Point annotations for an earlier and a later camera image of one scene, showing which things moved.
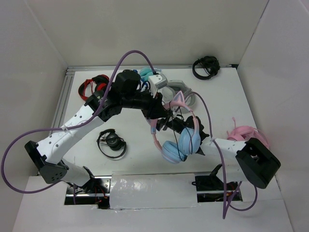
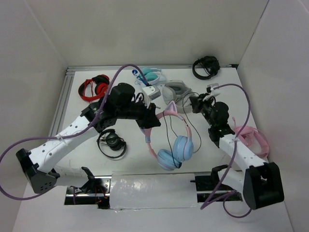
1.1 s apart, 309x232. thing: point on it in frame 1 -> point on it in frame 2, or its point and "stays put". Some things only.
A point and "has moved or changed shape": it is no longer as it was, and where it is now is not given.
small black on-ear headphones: (113, 140) stays put
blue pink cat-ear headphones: (189, 140) has moved or changed shape
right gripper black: (161, 122) -> (196, 103)
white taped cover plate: (133, 191) stays put
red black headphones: (101, 80) stays put
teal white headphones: (146, 72) stays put
